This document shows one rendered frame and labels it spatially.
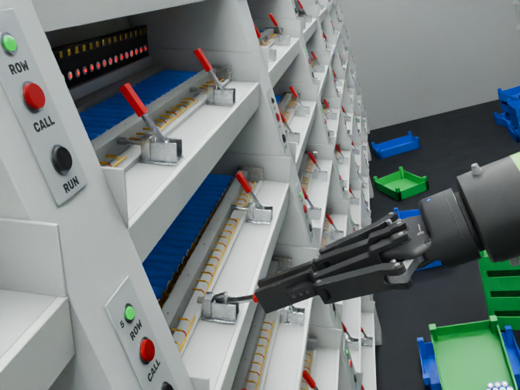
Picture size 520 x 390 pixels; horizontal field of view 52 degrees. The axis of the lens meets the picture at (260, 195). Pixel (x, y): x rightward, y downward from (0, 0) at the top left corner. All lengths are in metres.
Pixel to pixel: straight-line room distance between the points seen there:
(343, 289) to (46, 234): 0.31
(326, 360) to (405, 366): 0.83
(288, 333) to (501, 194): 0.51
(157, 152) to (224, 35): 0.46
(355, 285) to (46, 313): 0.31
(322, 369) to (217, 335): 0.57
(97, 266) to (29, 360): 0.09
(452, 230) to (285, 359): 0.43
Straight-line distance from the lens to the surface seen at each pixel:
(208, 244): 0.75
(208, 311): 0.64
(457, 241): 0.54
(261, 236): 0.83
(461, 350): 1.85
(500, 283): 1.98
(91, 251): 0.39
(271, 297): 0.61
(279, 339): 0.92
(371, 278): 0.54
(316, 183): 1.55
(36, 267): 0.36
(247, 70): 0.99
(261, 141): 1.02
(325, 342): 1.21
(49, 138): 0.38
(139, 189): 0.51
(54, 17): 0.46
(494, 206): 0.53
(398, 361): 2.01
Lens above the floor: 1.26
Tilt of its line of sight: 19 degrees down
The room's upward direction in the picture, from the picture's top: 18 degrees counter-clockwise
